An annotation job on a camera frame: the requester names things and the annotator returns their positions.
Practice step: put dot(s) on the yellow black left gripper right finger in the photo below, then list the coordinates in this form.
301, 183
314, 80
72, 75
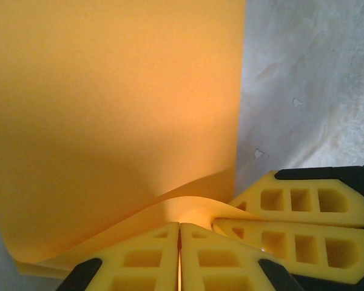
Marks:
191, 272

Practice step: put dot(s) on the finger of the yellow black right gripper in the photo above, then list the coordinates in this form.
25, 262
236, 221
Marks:
291, 230
285, 212

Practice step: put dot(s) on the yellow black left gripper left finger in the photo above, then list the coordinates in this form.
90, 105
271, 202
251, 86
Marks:
167, 272

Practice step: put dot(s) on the orange paper sheet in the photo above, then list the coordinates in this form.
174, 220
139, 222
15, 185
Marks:
109, 106

